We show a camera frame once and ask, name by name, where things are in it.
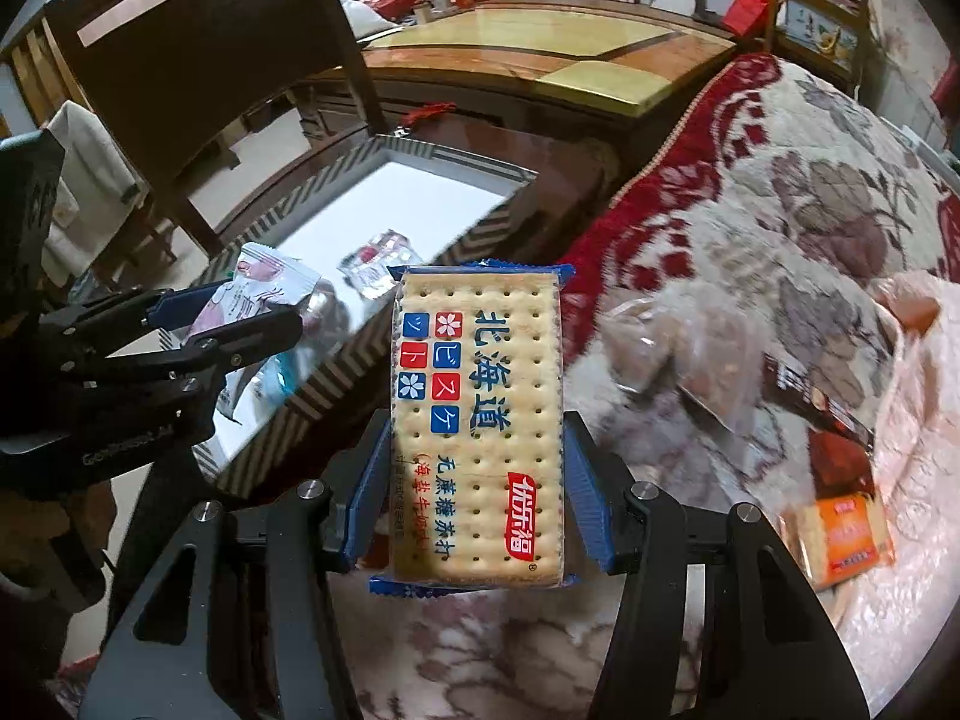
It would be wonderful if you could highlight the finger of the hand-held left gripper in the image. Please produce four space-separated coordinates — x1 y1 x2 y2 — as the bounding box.
37 287 226 361
71 304 305 402

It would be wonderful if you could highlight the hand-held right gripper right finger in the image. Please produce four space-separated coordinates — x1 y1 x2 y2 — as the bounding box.
562 412 875 720

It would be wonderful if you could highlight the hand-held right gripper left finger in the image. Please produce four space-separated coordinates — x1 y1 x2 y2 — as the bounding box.
86 411 398 720

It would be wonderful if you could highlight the pink white snack packet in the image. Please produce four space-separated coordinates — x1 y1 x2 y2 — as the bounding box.
184 242 342 425

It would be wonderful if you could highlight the blue-edged cracker packet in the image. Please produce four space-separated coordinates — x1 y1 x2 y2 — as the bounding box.
367 259 578 595

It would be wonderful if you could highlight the striped cardboard box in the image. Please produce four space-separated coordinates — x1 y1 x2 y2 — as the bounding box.
191 131 541 500

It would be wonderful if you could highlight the clear bag of brown snacks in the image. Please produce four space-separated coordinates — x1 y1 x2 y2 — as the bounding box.
596 277 758 436

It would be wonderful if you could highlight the white cloth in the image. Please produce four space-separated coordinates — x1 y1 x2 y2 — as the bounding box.
41 101 147 271

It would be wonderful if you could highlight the small clear snack packet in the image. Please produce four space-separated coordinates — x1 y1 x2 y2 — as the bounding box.
337 231 418 302

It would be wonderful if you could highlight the brown snack packet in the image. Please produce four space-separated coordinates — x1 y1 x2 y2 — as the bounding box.
763 352 878 492

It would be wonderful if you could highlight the orange cracker packet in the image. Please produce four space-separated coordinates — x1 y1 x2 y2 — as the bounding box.
780 491 897 592

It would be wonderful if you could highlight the dark wooden chair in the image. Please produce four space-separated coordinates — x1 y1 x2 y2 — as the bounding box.
0 0 391 263

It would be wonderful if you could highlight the pink quilt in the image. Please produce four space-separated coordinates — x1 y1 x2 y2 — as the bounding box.
780 270 960 698

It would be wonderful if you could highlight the floral plush blanket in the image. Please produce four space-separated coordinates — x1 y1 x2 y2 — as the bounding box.
352 52 960 720

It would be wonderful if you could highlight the white plastic bag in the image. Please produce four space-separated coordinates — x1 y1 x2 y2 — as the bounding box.
341 0 398 38

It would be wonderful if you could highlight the glossy wooden table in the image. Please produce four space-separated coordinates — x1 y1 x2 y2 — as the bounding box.
296 0 740 173

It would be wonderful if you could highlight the red paper bag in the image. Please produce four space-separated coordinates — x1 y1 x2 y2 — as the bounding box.
726 0 773 37

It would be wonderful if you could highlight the framed picture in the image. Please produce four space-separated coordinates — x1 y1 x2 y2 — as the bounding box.
784 0 860 57

